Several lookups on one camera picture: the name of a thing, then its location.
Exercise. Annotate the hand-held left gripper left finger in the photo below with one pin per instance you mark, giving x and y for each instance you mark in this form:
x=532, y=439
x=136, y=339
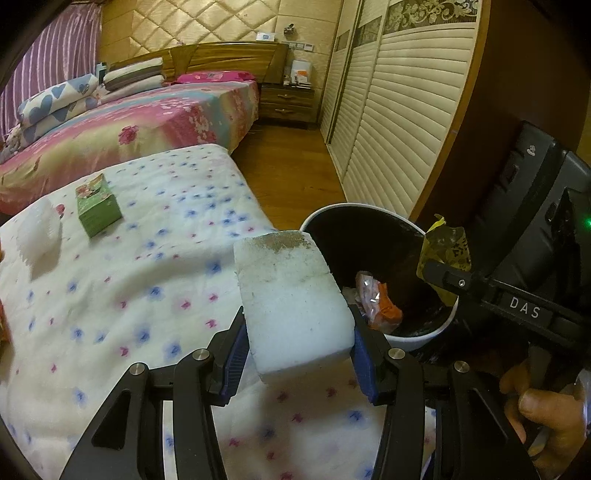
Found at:
x=234, y=364

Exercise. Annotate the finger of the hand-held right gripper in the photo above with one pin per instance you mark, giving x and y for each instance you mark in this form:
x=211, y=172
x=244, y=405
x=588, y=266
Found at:
x=457, y=282

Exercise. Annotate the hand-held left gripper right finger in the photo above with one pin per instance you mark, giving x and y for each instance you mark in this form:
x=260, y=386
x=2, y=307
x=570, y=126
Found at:
x=364, y=369

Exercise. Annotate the yellow snack packet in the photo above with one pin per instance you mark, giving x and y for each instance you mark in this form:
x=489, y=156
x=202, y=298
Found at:
x=443, y=244

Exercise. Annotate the orange snack packet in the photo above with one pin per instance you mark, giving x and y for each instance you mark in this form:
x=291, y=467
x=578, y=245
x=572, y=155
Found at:
x=383, y=309

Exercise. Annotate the white sponge block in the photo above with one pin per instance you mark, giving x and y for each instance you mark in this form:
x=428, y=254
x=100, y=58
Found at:
x=291, y=304

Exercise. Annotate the white bin with black liner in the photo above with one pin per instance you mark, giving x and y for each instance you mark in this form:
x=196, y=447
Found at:
x=369, y=244

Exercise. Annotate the white foam net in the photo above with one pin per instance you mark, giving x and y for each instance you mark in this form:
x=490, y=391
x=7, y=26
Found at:
x=39, y=230

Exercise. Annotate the person's right hand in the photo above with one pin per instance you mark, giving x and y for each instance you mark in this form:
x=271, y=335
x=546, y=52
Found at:
x=549, y=415

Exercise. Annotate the white floral blanket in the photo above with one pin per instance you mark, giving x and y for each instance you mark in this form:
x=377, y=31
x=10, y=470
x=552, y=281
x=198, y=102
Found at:
x=115, y=300

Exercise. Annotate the sliding door wardrobe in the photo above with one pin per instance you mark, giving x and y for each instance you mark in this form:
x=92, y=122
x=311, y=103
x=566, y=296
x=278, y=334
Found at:
x=406, y=115

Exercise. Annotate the green box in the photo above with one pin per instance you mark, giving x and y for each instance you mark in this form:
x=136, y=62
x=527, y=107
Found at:
x=97, y=207

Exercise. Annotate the wooden nightstand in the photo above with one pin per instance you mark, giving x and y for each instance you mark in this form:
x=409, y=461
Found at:
x=286, y=106

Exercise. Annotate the bed with floral sheet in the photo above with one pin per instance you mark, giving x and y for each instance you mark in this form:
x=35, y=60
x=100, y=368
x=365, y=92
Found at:
x=152, y=120

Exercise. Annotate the white paper bag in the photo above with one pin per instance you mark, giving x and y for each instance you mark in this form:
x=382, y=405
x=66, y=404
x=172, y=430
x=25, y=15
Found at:
x=301, y=74

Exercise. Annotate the pink pillow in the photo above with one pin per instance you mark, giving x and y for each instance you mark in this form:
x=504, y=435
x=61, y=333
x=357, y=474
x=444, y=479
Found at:
x=212, y=76

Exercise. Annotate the striped pillow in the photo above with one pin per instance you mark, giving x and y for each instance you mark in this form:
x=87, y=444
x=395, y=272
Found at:
x=134, y=76

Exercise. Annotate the wooden headboard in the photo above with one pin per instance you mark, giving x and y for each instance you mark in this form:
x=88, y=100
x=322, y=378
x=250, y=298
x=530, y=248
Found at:
x=221, y=57

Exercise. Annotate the small white box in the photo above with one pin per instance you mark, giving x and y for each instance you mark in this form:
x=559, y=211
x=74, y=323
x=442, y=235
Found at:
x=264, y=36

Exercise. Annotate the crumpled floral cloth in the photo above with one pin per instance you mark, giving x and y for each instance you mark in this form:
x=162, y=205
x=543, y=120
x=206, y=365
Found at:
x=9, y=143

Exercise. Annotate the folded heart print quilt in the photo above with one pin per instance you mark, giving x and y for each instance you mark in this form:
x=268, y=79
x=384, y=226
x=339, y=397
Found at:
x=51, y=101

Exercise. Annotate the purple curtain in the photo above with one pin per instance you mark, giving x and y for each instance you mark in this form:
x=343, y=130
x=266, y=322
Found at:
x=51, y=60

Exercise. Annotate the wall switch panel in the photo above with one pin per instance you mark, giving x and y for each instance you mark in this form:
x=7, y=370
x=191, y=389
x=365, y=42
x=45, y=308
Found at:
x=298, y=45

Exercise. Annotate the small dark wall ornament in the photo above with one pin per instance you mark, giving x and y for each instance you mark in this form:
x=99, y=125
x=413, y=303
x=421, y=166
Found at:
x=291, y=28

